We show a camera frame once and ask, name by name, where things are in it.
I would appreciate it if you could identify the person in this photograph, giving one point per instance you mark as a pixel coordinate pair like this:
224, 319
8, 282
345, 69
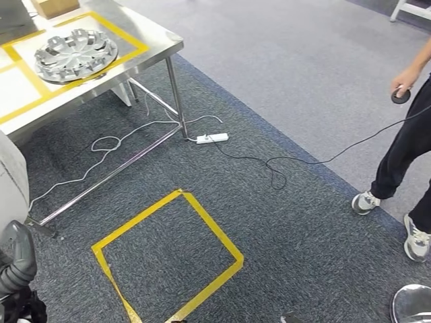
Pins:
404, 147

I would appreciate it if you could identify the yellow floor tape square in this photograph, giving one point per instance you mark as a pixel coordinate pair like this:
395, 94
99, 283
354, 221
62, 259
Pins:
208, 224

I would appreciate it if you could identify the person's hand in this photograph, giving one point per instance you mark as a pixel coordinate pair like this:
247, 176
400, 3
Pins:
404, 80

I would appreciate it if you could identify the yellow workbench tape marking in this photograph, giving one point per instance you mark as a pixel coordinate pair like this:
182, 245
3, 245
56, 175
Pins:
118, 30

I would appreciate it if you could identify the white power strip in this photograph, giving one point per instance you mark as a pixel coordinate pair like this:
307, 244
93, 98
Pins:
212, 138

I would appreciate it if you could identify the brown cardboard box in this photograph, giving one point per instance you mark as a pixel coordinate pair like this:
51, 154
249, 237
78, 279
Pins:
53, 6

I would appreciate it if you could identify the silver wheel hubcap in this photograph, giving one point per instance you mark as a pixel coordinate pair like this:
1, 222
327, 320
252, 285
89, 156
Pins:
75, 55

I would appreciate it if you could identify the white furniture frame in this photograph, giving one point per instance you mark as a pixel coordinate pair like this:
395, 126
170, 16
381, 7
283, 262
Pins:
410, 8

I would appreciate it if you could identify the steel workbench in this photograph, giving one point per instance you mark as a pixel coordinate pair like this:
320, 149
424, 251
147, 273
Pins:
161, 44

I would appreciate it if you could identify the person's forearm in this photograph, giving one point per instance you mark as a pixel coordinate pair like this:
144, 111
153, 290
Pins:
423, 58

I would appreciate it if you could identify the black round controller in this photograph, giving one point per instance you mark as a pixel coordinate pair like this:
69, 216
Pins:
402, 98

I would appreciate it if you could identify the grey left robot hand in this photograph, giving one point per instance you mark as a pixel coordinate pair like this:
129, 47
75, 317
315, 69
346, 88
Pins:
18, 258

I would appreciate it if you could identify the white plastic shell part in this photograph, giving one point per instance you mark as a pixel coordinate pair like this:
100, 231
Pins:
13, 178

